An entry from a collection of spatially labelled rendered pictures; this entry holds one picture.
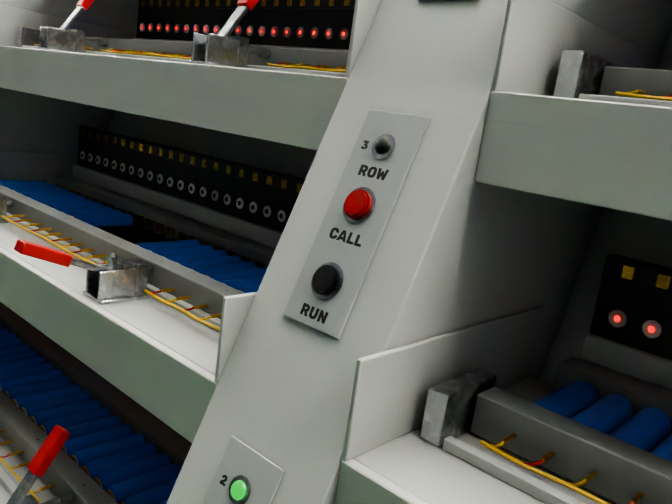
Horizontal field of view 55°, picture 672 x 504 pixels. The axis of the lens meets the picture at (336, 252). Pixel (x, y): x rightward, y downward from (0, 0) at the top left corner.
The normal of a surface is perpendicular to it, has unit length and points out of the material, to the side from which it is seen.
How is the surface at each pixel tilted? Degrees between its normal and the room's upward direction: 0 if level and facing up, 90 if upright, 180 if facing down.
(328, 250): 90
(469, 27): 90
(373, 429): 90
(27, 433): 23
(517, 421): 113
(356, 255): 90
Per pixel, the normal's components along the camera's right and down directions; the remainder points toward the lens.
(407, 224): -0.57, -0.31
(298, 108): -0.67, 0.07
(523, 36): 0.73, 0.24
